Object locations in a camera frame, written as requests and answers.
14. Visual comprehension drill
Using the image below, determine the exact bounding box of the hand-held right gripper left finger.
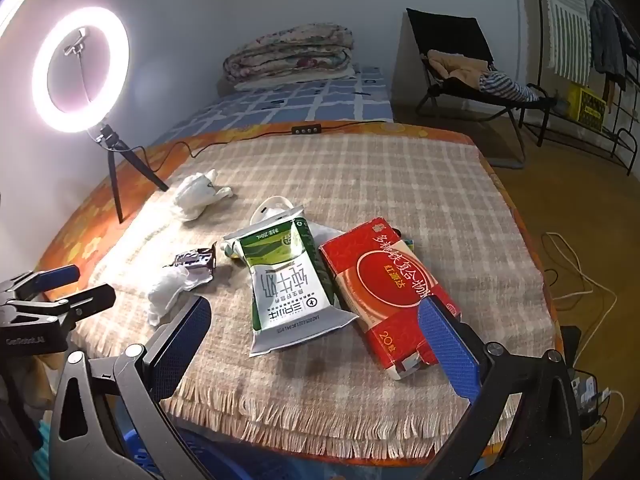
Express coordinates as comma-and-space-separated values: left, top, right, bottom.
47, 294, 213, 480

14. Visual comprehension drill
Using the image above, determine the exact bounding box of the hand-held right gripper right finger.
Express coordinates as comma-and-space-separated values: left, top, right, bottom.
415, 294, 587, 480

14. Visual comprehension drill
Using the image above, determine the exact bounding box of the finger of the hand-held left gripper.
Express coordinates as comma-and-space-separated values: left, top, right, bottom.
10, 283, 117, 332
0, 264, 82, 307

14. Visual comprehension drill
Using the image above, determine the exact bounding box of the white tissue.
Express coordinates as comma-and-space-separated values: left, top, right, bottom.
146, 265, 201, 327

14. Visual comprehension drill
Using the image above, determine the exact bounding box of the dark foil wrapper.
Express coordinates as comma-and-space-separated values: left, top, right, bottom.
162, 242, 218, 283

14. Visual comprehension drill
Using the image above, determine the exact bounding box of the red cardboard box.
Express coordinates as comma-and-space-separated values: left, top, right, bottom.
318, 217, 462, 382

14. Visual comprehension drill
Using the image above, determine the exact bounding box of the green white milk pouch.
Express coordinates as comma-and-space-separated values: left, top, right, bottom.
221, 205, 360, 358

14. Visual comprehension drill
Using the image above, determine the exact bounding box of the white plastic bag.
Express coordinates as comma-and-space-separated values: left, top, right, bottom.
172, 169, 234, 222

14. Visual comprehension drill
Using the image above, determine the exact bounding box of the person's left forearm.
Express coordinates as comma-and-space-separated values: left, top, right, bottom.
27, 354, 67, 409

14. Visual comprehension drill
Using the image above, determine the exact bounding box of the black power strip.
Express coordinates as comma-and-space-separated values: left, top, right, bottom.
570, 367, 612, 428

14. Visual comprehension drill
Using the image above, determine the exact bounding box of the beige plaid blanket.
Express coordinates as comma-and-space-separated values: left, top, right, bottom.
70, 132, 558, 458

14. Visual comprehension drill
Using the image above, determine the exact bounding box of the black phone clamp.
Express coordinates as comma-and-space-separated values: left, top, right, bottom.
63, 29, 103, 128

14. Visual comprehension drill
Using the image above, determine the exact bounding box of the blue checked bed sheet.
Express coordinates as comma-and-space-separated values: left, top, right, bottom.
150, 62, 395, 146

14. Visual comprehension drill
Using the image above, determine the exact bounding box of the blue striped garment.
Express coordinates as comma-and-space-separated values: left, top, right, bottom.
477, 71, 542, 104

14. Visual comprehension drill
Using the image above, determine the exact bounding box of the white folded bedding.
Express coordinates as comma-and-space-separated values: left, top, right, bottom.
234, 66, 360, 93

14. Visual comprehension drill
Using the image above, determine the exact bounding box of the yellow plastic crate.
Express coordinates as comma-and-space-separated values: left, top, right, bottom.
567, 82, 609, 131

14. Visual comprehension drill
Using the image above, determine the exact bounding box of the beige garment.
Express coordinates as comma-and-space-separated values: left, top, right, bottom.
425, 49, 493, 86

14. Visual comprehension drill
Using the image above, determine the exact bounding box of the folded floral quilt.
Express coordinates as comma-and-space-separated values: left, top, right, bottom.
222, 21, 356, 86

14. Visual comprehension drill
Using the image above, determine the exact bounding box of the black metal drying rack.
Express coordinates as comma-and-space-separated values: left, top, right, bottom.
517, 0, 640, 176

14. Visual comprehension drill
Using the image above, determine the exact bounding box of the black folding chair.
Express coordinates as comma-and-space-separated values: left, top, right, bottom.
406, 7, 558, 168

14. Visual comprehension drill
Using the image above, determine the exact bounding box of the dark hanging jacket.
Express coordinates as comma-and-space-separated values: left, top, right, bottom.
589, 0, 629, 92

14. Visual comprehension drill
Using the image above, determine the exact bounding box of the green striped towel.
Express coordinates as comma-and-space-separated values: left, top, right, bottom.
542, 0, 592, 84

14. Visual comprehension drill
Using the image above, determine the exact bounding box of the white cable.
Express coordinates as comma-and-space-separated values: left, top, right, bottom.
541, 231, 619, 363

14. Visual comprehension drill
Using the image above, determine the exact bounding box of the white ring light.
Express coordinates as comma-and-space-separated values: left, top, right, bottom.
31, 6, 132, 134

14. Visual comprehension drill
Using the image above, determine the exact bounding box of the black cable with inline remote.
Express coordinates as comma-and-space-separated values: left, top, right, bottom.
127, 119, 396, 173

